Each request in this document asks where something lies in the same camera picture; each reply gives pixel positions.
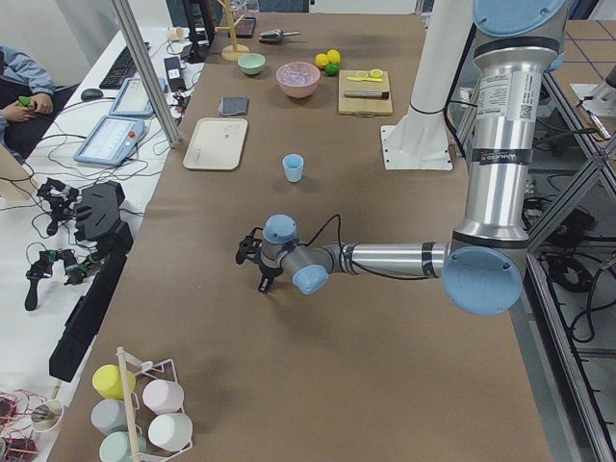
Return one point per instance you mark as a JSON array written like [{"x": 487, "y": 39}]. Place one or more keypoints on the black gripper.
[{"x": 268, "y": 270}]

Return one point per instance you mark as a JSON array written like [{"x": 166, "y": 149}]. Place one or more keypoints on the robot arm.
[{"x": 482, "y": 267}]

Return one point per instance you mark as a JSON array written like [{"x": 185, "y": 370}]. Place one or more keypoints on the light blue plastic cup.
[{"x": 293, "y": 165}]

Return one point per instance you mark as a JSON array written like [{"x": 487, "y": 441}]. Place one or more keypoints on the pink cup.
[{"x": 163, "y": 396}]

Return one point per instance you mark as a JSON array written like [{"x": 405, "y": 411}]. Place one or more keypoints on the white cup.
[{"x": 171, "y": 432}]

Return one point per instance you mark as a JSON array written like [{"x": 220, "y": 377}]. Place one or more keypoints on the yellow cup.
[{"x": 106, "y": 381}]

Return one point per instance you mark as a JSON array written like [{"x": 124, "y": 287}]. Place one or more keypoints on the pink bowl of ice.
[{"x": 298, "y": 79}]

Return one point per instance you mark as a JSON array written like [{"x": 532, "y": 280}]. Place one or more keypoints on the grey cup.
[{"x": 108, "y": 416}]

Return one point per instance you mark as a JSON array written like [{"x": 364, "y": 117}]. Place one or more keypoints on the mint green cup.
[{"x": 116, "y": 447}]

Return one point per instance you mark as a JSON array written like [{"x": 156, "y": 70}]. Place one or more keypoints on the steel ice scoop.
[{"x": 276, "y": 36}]

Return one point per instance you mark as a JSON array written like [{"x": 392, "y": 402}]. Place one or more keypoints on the paper cup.
[{"x": 176, "y": 33}]

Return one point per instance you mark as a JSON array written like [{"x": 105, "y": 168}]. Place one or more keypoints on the cream rabbit tray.
[{"x": 216, "y": 144}]

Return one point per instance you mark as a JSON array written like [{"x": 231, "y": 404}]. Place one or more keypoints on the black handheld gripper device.
[{"x": 95, "y": 210}]

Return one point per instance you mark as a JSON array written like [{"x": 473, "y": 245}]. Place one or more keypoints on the grey folded cloth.
[{"x": 233, "y": 106}]

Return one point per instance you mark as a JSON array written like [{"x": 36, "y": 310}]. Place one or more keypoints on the wooden cutting board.
[{"x": 363, "y": 107}]

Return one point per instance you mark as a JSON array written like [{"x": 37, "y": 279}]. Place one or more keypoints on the near teach pendant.
[{"x": 111, "y": 141}]

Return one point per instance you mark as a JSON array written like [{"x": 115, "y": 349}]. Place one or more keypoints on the teach pendant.
[
  {"x": 132, "y": 100},
  {"x": 111, "y": 141}
]

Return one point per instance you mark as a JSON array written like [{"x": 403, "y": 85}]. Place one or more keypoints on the steel muddler rod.
[{"x": 367, "y": 94}]

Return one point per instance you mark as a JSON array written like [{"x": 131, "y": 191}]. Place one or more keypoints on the green bowl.
[{"x": 251, "y": 64}]

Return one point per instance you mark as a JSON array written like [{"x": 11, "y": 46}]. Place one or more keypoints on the black power box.
[{"x": 174, "y": 73}]

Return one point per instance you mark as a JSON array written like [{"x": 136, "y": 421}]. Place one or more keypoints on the green lime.
[{"x": 332, "y": 69}]

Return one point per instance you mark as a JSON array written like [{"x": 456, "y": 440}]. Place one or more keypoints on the far teach pendant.
[{"x": 132, "y": 100}]

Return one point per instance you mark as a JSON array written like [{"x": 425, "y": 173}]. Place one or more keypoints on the yellow plastic knife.
[{"x": 364, "y": 79}]

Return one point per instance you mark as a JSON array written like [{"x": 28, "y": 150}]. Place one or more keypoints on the yellow lemon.
[
  {"x": 321, "y": 61},
  {"x": 334, "y": 56}
]

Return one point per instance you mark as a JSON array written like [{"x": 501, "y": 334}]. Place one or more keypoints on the wooden mug tree stand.
[{"x": 234, "y": 14}]

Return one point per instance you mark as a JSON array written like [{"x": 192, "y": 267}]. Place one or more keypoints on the black glass tray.
[{"x": 246, "y": 28}]

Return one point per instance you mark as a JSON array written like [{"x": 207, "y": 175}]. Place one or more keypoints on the black keyboard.
[{"x": 123, "y": 68}]

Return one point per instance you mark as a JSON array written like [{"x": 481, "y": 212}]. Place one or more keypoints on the black computer mouse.
[{"x": 91, "y": 94}]

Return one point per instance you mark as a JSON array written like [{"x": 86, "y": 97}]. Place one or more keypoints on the seated person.
[{"x": 30, "y": 101}]

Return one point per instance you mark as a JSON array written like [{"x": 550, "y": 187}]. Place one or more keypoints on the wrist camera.
[{"x": 249, "y": 250}]

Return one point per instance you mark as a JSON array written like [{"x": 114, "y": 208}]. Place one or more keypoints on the white wire cup rack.
[{"x": 135, "y": 375}]

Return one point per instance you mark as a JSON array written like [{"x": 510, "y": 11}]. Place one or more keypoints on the aluminium frame post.
[{"x": 133, "y": 38}]

